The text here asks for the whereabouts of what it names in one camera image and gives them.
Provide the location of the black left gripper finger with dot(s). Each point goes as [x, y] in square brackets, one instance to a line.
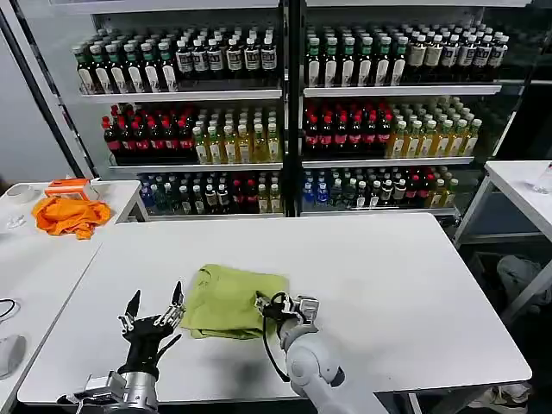
[131, 312]
[174, 310]

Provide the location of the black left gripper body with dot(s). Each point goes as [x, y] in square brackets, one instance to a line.
[144, 340]

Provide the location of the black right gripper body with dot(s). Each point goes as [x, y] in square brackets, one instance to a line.
[279, 310]

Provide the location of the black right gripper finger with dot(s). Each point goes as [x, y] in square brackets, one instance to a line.
[261, 297]
[260, 304]

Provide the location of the light green shirt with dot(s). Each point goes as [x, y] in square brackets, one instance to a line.
[228, 297]

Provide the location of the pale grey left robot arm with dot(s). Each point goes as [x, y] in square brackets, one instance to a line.
[138, 388]

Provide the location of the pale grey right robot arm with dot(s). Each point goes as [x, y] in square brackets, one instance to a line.
[310, 358]

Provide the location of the large white table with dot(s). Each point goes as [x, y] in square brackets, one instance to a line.
[366, 302]

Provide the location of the white side table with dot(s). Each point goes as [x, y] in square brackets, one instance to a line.
[39, 267]
[517, 194]

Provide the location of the orange cloth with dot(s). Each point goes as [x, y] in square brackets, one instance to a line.
[69, 215]

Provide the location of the grey computer mouse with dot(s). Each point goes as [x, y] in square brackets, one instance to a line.
[11, 355]

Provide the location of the orange and white box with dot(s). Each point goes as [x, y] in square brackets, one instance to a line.
[67, 188]

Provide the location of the small clear plastic piece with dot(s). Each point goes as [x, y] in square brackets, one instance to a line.
[15, 222]

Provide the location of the white tape roll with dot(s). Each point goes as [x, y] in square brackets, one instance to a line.
[18, 192]

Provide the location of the shelf of bottles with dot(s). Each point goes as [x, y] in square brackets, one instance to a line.
[185, 99]
[388, 99]

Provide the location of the beige shoes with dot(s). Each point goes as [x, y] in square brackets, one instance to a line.
[500, 397]

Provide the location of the grey fabric bundle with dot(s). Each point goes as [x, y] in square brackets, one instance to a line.
[517, 276]

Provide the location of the slanted black pole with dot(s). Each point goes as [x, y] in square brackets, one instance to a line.
[43, 86]

